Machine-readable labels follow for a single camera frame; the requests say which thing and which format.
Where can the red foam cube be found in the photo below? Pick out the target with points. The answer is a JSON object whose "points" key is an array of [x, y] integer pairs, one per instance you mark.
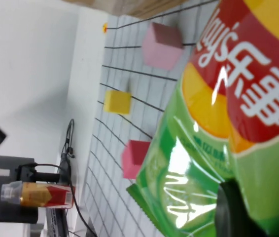
{"points": [[132, 165]]}

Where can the black mount bracket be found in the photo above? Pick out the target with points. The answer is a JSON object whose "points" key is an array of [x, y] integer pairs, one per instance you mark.
{"points": [[43, 176]]}

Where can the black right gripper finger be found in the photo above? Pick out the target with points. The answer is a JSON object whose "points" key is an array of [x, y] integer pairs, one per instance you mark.
{"points": [[230, 212]]}

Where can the grey device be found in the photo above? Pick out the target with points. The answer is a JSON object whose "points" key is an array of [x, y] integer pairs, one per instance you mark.
{"points": [[55, 222]]}

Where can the green Lay's cucumber chips bag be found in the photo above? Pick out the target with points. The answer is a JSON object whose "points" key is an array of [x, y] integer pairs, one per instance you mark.
{"points": [[203, 111]]}

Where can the red-label drink bottle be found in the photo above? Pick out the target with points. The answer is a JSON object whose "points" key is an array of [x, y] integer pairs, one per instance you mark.
{"points": [[45, 196]]}

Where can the yellow foam cube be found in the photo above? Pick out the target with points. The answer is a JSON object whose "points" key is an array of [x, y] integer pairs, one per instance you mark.
{"points": [[117, 102]]}

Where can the cardboard box with F2 print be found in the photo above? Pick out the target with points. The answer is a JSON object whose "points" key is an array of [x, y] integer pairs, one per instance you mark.
{"points": [[129, 7]]}

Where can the small yellow sticker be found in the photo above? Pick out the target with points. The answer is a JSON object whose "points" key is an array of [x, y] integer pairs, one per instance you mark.
{"points": [[105, 27]]}

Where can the pink foam cube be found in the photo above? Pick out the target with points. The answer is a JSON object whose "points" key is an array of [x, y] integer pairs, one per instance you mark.
{"points": [[159, 54]]}

